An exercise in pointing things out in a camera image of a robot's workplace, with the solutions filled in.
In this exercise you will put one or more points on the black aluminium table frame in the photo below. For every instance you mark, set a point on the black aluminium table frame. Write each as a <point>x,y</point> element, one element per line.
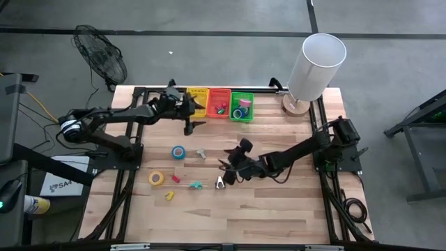
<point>142,132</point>

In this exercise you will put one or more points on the black computer mouse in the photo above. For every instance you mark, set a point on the black computer mouse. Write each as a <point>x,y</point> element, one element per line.
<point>9,195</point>

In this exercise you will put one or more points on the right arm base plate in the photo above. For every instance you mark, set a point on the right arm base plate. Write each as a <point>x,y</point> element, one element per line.
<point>352,164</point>

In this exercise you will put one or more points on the pink tape roll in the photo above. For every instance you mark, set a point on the pink tape roll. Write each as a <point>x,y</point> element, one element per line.
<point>245,102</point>

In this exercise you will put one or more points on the dark blue tape roll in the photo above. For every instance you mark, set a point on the dark blue tape roll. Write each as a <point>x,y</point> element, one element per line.
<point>234,114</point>

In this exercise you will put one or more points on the teal staple remover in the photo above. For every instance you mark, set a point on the teal staple remover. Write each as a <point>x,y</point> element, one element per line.
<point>196,185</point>

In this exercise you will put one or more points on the grey staple remover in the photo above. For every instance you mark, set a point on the grey staple remover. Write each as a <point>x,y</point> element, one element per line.
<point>201,152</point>

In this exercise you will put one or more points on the white shade table lamp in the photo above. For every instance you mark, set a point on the white shade table lamp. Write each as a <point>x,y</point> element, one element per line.
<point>315,66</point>

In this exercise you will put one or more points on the dark metal stand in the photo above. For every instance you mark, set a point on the dark metal stand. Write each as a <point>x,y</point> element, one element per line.
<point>420,157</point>

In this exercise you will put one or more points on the black floor fan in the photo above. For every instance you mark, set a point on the black floor fan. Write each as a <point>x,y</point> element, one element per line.
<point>104,59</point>

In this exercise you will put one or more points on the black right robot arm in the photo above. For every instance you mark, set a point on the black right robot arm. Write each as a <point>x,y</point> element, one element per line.
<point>299,151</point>

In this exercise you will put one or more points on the yellow tape roll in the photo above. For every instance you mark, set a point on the yellow tape roll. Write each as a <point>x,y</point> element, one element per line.
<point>156,178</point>

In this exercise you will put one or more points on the grey desk panel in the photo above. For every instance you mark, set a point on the grey desk panel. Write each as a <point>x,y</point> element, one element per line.
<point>8,115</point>

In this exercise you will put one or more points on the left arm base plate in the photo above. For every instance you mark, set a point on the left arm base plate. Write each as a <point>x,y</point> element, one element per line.
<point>104,162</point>

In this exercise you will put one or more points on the white labelled box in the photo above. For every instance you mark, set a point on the white labelled box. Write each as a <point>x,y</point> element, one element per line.
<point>62,186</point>

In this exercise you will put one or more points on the silver metal bracket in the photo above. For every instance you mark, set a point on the silver metal bracket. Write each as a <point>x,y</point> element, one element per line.
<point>129,247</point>
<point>324,248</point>

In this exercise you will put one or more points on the yellow mini stapler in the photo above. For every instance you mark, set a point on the yellow mini stapler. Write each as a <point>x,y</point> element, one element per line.
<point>169,195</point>

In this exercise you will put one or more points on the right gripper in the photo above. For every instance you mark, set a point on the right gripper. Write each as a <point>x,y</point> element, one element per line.
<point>247,167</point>

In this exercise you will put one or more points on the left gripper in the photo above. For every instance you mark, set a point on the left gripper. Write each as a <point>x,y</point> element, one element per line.
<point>188,115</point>

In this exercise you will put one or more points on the light blue tape roll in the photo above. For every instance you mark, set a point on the light blue tape roll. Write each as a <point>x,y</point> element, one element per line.
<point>178,152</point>

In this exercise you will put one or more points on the yellow white spray can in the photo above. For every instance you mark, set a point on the yellow white spray can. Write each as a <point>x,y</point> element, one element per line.
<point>36,205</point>

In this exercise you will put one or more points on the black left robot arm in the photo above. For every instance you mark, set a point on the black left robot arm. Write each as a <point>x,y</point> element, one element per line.
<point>115,116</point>

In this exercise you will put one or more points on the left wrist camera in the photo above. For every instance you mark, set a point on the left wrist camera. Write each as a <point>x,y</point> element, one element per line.
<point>173,93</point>

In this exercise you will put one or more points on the green plastic basket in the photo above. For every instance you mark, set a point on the green plastic basket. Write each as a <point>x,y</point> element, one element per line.
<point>249,116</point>

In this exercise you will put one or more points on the yellow plastic basket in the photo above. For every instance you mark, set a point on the yellow plastic basket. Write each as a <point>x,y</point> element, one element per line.
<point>202,96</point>

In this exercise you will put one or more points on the black diagonal beam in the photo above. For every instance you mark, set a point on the black diagonal beam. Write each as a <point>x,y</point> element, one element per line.
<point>52,167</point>

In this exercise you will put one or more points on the orange plastic basket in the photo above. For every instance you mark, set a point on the orange plastic basket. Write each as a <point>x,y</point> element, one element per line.
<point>214,96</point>

